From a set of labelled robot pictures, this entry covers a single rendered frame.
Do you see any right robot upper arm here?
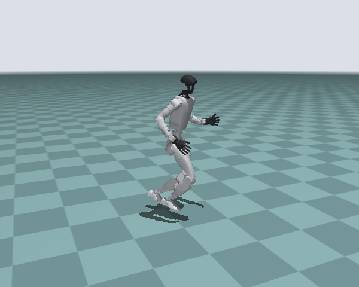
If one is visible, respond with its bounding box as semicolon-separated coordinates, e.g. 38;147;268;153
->
156;99;183;122

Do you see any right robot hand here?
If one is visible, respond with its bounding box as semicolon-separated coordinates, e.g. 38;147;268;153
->
172;135;191;155

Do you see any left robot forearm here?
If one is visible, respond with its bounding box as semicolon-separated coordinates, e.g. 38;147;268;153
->
190;114;206;125

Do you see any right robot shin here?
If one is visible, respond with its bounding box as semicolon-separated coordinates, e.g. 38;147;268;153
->
166;176;193;202

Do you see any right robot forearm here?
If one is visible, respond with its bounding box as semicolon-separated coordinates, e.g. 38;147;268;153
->
156;117;176;142

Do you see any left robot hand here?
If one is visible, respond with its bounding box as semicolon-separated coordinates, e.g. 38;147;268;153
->
203;114;220;126

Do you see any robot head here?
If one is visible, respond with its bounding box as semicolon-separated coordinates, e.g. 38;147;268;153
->
178;75;197;99

